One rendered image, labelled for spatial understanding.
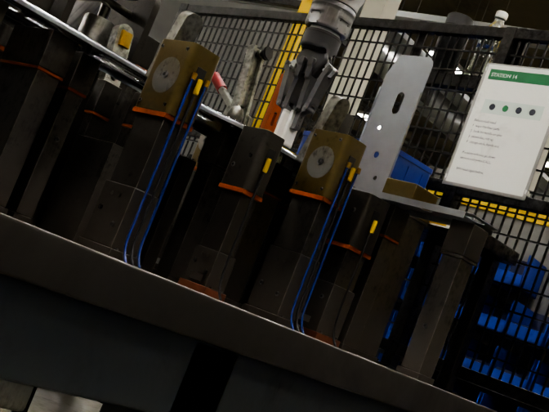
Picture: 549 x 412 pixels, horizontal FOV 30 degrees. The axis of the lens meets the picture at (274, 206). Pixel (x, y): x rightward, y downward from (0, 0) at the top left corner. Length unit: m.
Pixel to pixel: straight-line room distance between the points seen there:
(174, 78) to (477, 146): 1.03
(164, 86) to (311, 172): 0.35
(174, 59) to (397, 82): 0.77
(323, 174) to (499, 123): 0.73
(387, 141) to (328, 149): 0.42
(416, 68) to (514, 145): 0.30
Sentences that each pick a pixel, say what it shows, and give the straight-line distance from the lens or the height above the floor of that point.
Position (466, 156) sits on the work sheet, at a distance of 2.41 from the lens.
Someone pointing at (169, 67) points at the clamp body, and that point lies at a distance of 1.57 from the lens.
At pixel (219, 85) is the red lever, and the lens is 2.16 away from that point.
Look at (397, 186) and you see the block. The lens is 2.08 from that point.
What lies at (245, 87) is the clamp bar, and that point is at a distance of 2.10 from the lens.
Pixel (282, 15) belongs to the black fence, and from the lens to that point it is 3.02.
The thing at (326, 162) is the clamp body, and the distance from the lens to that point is 1.77.
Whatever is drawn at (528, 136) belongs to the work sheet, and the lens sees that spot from 2.35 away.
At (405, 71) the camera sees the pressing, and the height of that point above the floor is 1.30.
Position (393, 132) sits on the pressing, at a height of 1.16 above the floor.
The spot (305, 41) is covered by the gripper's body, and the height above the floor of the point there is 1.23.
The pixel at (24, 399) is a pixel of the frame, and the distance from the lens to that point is 1.22.
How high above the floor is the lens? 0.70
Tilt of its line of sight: 6 degrees up
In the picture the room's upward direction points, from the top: 22 degrees clockwise
